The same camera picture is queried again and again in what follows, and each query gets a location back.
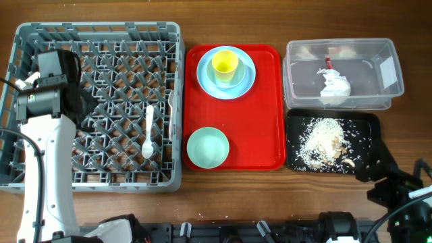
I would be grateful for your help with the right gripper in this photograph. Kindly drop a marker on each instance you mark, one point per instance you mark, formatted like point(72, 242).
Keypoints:
point(399, 183)

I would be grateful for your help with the clear plastic bin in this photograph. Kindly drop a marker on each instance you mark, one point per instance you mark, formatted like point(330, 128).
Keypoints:
point(370, 65)

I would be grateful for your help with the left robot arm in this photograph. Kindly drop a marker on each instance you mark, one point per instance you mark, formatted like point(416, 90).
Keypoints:
point(49, 214)

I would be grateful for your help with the yellow plastic cup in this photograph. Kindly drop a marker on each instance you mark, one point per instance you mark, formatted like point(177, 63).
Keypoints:
point(225, 63)

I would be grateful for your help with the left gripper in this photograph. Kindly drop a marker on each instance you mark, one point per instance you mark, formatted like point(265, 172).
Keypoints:
point(92, 102)

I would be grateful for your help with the grey dishwasher rack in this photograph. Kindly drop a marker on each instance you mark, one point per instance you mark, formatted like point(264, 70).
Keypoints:
point(126, 66)

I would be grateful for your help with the red plastic tray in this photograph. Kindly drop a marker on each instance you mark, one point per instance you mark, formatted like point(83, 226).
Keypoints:
point(253, 123)

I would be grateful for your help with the white napkin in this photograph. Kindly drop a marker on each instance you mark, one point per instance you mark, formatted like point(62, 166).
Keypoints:
point(337, 88)

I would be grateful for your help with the red snack wrapper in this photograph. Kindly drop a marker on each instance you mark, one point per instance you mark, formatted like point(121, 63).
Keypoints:
point(328, 63)

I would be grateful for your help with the black tray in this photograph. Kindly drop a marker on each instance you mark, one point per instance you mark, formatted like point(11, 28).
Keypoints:
point(361, 129)

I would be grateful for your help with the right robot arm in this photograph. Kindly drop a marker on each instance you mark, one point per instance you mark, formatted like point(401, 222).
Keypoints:
point(410, 222)

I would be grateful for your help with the white plastic spoon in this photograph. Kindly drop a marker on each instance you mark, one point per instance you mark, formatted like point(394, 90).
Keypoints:
point(147, 148)

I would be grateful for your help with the rice food waste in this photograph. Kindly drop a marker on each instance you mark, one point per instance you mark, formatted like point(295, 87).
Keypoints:
point(323, 147)

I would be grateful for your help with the light blue plate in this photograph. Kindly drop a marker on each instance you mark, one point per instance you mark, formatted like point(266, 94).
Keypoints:
point(231, 93)

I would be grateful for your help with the light green saucer bowl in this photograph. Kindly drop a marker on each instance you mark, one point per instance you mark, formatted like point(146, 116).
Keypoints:
point(237, 78)

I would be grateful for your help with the white plastic fork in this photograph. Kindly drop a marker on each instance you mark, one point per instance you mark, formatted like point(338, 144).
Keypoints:
point(171, 109)

